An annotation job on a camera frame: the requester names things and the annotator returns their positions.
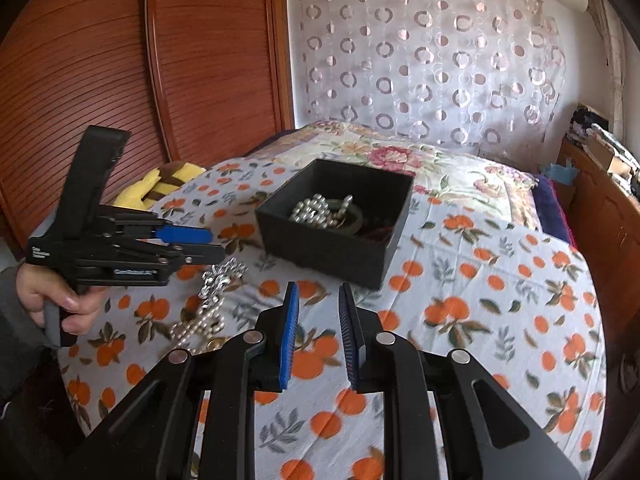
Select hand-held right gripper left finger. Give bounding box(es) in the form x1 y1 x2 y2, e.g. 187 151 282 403
75 281 301 480

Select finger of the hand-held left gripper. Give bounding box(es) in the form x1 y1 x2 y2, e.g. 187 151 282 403
107 212 213 246
115 242 226 267

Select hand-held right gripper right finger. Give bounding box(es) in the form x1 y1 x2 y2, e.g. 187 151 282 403
338 283 583 480

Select silver ornate hair comb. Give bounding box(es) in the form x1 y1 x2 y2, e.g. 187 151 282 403
200 257 248 301

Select cream pearl necklace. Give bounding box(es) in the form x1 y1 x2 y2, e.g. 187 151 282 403
170 290 231 353

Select black cardboard box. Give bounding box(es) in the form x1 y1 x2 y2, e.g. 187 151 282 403
255 158 416 291

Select dark red bead bracelet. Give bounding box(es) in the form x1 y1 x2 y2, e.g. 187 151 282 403
357 225 396 243

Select white bead necklace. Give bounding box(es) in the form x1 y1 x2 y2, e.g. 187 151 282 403
287 192 333 228

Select pale green jade bangle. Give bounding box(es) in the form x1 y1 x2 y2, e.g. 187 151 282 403
327 195 366 233

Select person's left forearm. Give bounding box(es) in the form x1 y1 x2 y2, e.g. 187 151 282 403
0 265 61 403

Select person's left hand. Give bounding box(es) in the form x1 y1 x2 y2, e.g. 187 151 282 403
15 262 108 336

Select yellow striped plush toy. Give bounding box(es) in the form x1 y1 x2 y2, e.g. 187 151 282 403
114 160 208 208

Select orange fruit print tablecloth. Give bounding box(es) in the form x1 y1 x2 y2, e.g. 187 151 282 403
57 155 608 480

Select wooden slatted wardrobe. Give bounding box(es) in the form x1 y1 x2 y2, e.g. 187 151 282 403
0 0 296 261

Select floral bedspread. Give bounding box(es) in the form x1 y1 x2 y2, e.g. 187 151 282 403
250 119 538 231

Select purple blanket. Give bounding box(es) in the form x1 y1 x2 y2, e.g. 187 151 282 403
532 175 573 251

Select blue cloth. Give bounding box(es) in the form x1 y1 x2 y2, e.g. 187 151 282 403
542 162 578 186

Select wooden cabinet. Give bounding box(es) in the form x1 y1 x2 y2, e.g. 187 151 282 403
555 137 640 361

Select sheer circle pattern curtain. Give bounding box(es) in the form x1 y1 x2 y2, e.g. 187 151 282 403
287 0 568 158

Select stack of papers and books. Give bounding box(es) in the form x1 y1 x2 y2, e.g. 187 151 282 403
567 104 640 181

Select white patterned window curtain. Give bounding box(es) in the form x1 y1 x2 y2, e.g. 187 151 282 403
587 0 628 111

